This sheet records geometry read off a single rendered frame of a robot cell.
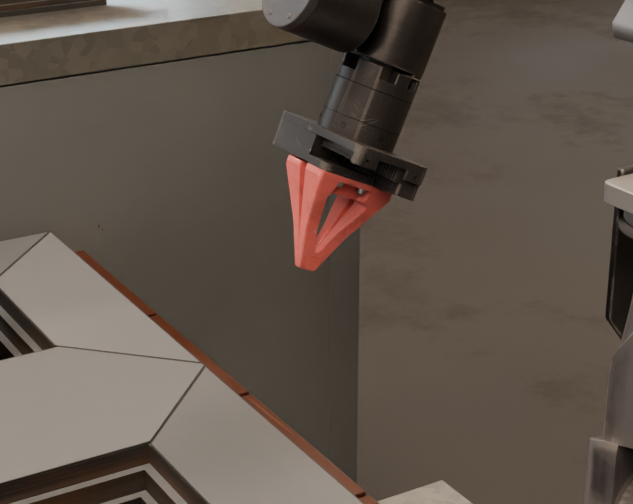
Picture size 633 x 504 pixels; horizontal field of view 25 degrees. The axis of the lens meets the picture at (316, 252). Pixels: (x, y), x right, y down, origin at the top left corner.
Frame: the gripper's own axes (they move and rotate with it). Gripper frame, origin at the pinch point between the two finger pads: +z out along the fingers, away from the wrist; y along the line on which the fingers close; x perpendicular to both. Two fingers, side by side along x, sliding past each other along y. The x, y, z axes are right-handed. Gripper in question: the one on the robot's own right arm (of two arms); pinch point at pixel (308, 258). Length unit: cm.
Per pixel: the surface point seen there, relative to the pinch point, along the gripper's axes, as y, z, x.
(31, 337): -26.9, 17.6, -4.0
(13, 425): -10.4, 19.6, -11.9
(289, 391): -48, 24, 41
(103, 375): -14.2, 15.8, -3.8
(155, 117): -47.8, -1.7, 12.2
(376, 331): -157, 39, 147
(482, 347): -138, 32, 161
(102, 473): -3.1, 19.5, -8.0
